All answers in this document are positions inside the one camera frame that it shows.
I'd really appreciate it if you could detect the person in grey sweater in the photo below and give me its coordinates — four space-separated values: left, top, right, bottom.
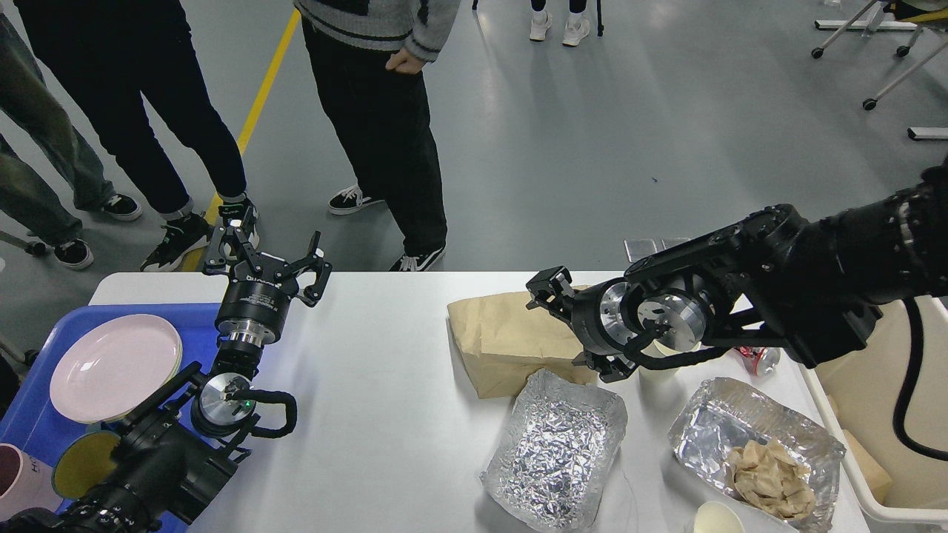
294 1 459 272

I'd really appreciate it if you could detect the foil with paper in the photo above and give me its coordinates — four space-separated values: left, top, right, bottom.
668 378 846 532

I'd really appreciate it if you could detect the pink mug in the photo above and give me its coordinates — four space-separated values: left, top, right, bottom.
1 444 62 520

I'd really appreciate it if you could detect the blue-grey mug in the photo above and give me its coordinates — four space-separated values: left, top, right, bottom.
52 431 121 500

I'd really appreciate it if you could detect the yellow plate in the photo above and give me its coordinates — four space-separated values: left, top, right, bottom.
99 349 181 422

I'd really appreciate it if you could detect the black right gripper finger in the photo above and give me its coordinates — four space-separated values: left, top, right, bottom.
526 266 586 318
572 353 638 383

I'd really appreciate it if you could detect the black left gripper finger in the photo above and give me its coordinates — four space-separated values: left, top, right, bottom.
203 221 261 276
293 230 334 307

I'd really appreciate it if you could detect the person in white sneakers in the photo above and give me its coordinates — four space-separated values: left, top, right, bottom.
529 0 592 48

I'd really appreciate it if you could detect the blue plastic tray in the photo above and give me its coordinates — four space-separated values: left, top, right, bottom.
1 303 219 466

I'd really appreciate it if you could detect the person in olive trousers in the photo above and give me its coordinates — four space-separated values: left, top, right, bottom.
1 15 142 271

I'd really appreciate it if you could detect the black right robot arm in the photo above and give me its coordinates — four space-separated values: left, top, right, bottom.
526 164 946 461

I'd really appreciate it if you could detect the white paper cup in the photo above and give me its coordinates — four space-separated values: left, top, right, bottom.
638 337 703 384

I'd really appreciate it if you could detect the brown paper bag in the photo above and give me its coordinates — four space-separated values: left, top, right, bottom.
447 292 597 400

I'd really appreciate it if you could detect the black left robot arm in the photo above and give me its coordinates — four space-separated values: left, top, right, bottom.
2 222 333 532

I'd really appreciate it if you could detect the white lid bottom edge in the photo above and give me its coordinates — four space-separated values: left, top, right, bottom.
683 500 745 533

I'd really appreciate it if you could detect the pink plate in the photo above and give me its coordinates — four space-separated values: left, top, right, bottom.
50 314 183 423

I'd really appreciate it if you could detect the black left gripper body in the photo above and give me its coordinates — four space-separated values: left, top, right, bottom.
216 252 312 346

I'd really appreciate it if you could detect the beige plastic bin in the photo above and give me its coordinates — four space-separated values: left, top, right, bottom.
803 297 947 527

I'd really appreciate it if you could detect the crushed red soda can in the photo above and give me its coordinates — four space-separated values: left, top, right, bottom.
734 346 781 377

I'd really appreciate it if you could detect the metal floor plate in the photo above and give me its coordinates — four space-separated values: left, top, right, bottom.
625 239 659 264
660 238 690 250

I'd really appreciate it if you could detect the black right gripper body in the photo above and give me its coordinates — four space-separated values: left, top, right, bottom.
569 278 637 362

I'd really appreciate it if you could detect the person in dark jeans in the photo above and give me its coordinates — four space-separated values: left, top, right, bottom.
15 1 258 271

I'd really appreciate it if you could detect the aluminium foil tray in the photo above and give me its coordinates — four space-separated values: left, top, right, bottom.
481 369 629 532

